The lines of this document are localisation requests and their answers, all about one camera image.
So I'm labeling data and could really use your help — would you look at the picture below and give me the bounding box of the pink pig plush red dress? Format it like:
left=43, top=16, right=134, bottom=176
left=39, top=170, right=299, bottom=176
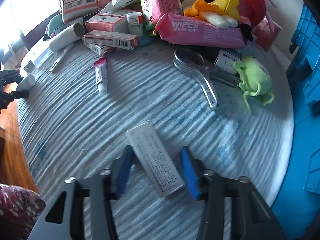
left=237, top=0, right=276, bottom=42

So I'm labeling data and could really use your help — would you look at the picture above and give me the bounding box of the pink long medicine box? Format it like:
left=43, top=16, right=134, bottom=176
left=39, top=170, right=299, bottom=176
left=83, top=30, right=140, bottom=50

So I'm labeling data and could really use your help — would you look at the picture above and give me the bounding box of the white tube with cap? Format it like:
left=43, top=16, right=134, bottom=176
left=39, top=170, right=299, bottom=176
left=16, top=73, right=36, bottom=91

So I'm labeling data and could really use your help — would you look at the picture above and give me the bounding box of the metal clamp tool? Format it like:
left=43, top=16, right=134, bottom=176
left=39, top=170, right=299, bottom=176
left=173, top=47, right=241, bottom=111

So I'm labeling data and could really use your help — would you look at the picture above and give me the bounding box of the blue plastic storage crate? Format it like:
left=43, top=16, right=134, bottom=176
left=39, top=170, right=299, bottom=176
left=286, top=3, right=320, bottom=196

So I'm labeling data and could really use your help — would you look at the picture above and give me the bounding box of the green one-eyed monster plush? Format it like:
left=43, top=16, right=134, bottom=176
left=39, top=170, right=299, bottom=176
left=233, top=56, right=275, bottom=112

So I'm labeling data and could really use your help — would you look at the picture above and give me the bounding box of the pink white tissue box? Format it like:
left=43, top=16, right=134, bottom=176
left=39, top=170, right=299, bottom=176
left=140, top=0, right=182, bottom=30

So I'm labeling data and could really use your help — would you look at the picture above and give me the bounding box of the pink ointment tube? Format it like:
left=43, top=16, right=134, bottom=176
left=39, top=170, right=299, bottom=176
left=94, top=57, right=108, bottom=96

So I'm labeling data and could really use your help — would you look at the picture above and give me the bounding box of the yellow duck plush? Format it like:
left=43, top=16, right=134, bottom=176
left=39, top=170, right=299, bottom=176
left=182, top=0, right=241, bottom=29

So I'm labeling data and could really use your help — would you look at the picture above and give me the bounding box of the white printed medicine box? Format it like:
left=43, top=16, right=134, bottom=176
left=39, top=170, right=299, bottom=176
left=126, top=122, right=184, bottom=198

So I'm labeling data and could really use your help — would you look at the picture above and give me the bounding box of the pink wipes pack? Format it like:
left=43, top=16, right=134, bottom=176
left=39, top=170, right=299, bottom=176
left=153, top=14, right=246, bottom=49

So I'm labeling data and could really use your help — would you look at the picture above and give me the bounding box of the pink tissue pack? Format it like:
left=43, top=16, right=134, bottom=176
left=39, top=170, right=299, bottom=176
left=253, top=18, right=282, bottom=51

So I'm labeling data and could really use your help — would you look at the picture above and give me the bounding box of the cardboard paper roll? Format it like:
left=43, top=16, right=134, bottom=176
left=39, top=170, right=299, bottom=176
left=49, top=23, right=85, bottom=53

